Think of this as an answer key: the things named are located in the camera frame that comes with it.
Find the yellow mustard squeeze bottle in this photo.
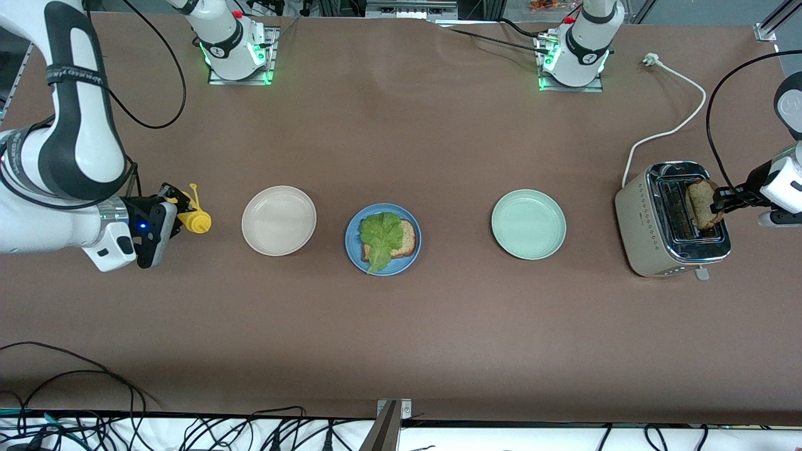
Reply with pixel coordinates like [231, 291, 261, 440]
[177, 183, 212, 234]

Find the brown bread slice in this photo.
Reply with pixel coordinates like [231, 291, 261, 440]
[360, 218, 418, 262]
[685, 180, 727, 231]

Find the green lettuce leaf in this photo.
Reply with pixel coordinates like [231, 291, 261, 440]
[359, 212, 405, 275]

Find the beige round plate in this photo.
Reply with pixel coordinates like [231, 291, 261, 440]
[241, 185, 318, 257]

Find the blue round plate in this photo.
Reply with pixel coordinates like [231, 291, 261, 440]
[345, 203, 423, 277]

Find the green round plate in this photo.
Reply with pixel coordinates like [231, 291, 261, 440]
[491, 189, 568, 261]

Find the beige chrome toaster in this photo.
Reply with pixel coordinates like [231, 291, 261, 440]
[614, 161, 732, 281]

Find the grey power strip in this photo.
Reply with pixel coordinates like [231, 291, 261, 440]
[365, 0, 458, 19]

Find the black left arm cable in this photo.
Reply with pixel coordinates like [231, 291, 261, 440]
[706, 49, 802, 192]

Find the white toaster power cord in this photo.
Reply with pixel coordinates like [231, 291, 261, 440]
[622, 53, 707, 189]

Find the aluminium frame corner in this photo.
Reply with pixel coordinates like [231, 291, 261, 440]
[755, 0, 802, 42]

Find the black looping floor cable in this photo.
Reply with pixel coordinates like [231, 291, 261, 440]
[0, 341, 160, 414]
[0, 370, 148, 451]

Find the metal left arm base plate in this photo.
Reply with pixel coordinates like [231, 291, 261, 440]
[536, 34, 605, 93]

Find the teal cable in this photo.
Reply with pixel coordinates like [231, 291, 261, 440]
[0, 408, 85, 448]

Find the black cable on table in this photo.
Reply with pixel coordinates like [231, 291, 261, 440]
[432, 19, 552, 54]

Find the metal table edge bracket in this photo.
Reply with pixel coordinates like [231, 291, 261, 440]
[360, 399, 412, 451]

